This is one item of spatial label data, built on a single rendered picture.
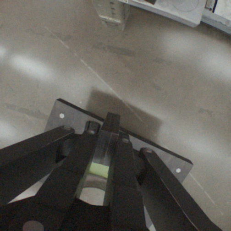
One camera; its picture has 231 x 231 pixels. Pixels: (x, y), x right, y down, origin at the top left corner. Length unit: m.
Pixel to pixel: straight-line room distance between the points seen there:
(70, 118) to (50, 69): 0.40
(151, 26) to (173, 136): 0.52
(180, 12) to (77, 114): 0.40
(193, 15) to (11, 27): 0.87
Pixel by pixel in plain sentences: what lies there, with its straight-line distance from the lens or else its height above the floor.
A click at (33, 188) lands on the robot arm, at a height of 0.48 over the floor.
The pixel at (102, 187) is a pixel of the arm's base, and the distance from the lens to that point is 0.59.
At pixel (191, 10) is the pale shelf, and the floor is 0.45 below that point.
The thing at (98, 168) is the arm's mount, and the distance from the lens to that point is 0.60.
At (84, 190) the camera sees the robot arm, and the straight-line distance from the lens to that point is 0.56.
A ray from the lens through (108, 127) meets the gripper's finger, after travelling 0.15.
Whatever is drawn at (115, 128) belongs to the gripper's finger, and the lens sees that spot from 0.16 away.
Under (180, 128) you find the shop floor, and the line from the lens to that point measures 0.91.
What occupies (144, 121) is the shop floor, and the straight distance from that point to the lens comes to 0.87.
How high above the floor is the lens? 0.84
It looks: 78 degrees down
